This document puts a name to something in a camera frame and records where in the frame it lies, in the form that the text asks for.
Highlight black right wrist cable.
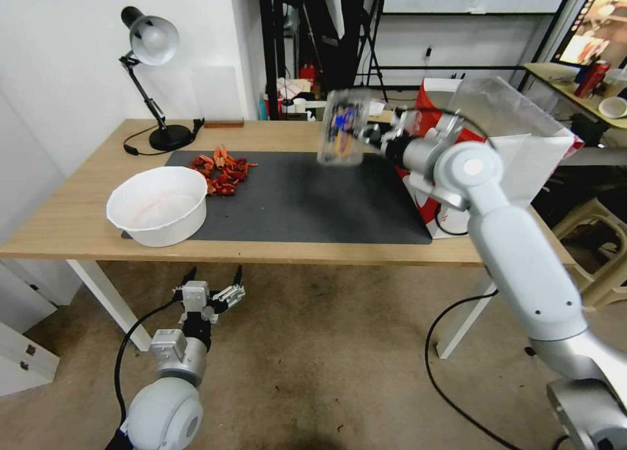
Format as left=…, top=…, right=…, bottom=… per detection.
left=430, top=108, right=496, bottom=150

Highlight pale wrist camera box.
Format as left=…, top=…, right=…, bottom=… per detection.
left=182, top=280, right=212, bottom=315
left=397, top=110, right=423, bottom=139

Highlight black metal shelf frame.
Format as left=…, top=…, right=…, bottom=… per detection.
left=257, top=0, right=306, bottom=121

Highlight white cardboard box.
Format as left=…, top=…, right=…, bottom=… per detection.
left=276, top=77, right=315, bottom=116

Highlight pale side table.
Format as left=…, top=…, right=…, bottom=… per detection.
left=521, top=63, right=627, bottom=129

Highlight red crayfish shell pile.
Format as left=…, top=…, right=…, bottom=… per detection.
left=189, top=145, right=259, bottom=198

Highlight red white takeout bag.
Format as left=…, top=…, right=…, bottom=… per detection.
left=394, top=76, right=587, bottom=240

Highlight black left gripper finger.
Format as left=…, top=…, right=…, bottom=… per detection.
left=209, top=265, right=247, bottom=319
left=171, top=266, right=198, bottom=300

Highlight black desk lamp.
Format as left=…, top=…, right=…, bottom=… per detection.
left=119, top=5, right=195, bottom=152

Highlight black tripod stand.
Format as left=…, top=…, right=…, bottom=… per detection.
left=354, top=0, right=391, bottom=103

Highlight white plastic bowl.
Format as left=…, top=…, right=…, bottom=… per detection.
left=106, top=165, right=209, bottom=248

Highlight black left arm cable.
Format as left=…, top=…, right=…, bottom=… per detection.
left=113, top=297, right=186, bottom=424

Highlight beige plastic stool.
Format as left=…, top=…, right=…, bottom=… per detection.
left=552, top=194, right=627, bottom=315

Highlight computer monitor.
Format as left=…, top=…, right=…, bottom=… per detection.
left=557, top=0, right=627, bottom=70

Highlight clear plastic takeout container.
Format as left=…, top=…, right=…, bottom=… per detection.
left=316, top=89, right=374, bottom=169

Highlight white cabinet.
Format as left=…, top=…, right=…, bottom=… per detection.
left=0, top=259, right=83, bottom=398

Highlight black floor cable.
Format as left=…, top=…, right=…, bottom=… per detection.
left=424, top=287, right=570, bottom=450

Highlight dark grey table mat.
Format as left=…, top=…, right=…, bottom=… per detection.
left=121, top=150, right=434, bottom=246

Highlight wooden table with white legs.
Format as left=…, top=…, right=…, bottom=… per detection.
left=0, top=118, right=577, bottom=361

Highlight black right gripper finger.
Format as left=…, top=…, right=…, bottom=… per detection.
left=379, top=104, right=410, bottom=127
left=360, top=121, right=394, bottom=152

